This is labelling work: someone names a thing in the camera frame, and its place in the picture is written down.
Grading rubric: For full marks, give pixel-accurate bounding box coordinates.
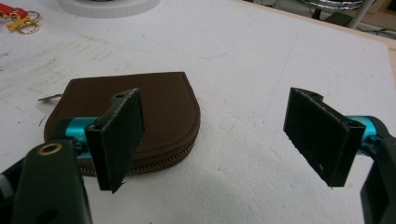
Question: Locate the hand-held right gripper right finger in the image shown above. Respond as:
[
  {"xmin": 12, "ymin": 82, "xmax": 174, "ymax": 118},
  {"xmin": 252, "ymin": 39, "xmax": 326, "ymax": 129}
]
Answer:
[{"xmin": 282, "ymin": 87, "xmax": 385, "ymax": 188}]

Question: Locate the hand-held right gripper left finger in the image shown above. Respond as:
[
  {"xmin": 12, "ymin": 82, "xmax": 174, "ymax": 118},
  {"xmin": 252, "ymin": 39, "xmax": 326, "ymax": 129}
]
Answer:
[{"xmin": 61, "ymin": 88, "xmax": 145, "ymax": 194}]

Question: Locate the brown leather zip pouch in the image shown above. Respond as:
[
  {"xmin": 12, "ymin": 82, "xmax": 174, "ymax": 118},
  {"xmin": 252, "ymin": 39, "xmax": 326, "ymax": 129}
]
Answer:
[{"xmin": 37, "ymin": 71, "xmax": 202, "ymax": 177}]

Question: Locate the metal stand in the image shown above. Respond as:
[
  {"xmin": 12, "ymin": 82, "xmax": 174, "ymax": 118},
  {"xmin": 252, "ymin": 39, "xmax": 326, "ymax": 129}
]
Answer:
[{"xmin": 297, "ymin": 0, "xmax": 375, "ymax": 30}]

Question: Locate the white round base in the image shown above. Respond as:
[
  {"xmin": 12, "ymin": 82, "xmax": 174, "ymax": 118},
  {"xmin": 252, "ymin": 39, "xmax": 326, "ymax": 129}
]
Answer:
[{"xmin": 57, "ymin": 0, "xmax": 162, "ymax": 19}]

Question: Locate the black cable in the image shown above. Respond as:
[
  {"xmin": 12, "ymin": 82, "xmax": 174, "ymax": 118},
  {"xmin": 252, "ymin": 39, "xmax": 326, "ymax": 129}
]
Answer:
[{"xmin": 356, "ymin": 27, "xmax": 396, "ymax": 37}]

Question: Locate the red and gold keychain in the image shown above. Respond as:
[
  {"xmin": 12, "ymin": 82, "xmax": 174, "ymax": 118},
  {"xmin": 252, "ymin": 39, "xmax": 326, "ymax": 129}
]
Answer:
[{"xmin": 0, "ymin": 2, "xmax": 42, "ymax": 35}]

